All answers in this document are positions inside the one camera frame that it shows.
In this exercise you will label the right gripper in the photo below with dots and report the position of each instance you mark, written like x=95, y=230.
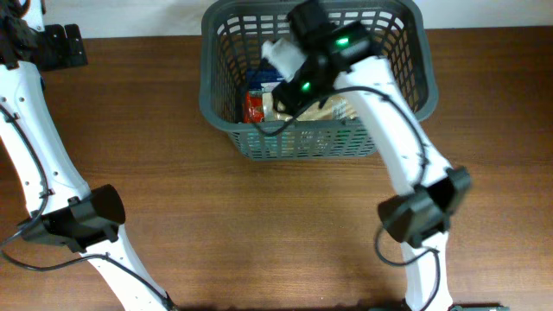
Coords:
x=295, y=98

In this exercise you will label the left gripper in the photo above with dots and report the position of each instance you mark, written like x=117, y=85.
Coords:
x=62, y=55

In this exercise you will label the clear bag of grains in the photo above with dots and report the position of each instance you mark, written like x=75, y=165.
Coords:
x=336, y=108

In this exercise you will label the blue pasta box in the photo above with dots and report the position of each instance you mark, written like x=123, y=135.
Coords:
x=263, y=80

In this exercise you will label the orange spaghetti packet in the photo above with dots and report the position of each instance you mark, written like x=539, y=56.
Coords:
x=253, y=107

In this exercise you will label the grey plastic shopping basket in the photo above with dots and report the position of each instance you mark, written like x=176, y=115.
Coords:
x=233, y=32

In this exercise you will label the green lid glass jar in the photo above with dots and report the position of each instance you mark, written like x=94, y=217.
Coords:
x=350, y=141

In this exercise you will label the light green packet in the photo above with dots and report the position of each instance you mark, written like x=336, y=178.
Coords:
x=262, y=146

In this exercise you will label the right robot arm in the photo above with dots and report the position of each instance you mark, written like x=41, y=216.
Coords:
x=428, y=189

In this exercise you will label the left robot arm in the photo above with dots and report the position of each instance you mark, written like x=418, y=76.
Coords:
x=63, y=210

